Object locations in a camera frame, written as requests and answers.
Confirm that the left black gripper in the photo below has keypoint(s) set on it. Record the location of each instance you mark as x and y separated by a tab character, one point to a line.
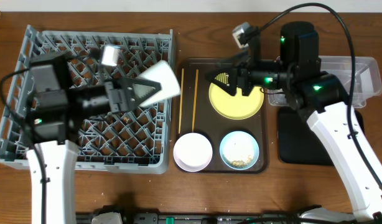
117	100

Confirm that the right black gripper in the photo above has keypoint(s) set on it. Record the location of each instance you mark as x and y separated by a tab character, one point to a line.
244	74

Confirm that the wooden chopstick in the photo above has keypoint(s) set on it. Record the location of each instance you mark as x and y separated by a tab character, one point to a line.
195	100
181	100

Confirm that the light blue bowl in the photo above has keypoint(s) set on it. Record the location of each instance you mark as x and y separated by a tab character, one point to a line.
237	144

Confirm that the rice and food scraps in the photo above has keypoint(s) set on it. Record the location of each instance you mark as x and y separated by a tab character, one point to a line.
240	162

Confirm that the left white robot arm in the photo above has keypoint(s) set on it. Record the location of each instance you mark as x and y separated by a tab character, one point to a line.
53	128

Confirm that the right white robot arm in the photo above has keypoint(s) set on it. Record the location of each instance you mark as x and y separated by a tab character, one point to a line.
320	100

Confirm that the black waste tray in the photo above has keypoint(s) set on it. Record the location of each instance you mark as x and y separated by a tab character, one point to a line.
297	143

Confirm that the clear plastic waste bin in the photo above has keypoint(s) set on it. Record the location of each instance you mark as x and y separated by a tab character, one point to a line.
367	82

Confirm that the yellow plate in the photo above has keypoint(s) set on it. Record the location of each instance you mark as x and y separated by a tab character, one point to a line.
236	107

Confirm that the grey plastic dish rack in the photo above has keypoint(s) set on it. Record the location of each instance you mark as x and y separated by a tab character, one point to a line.
135	141

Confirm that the dark brown serving tray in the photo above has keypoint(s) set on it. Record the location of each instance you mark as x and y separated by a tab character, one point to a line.
213	125

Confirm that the pink plate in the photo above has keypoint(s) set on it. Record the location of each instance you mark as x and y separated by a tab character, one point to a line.
192	152

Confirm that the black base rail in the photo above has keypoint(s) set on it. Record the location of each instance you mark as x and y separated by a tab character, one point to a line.
116	214

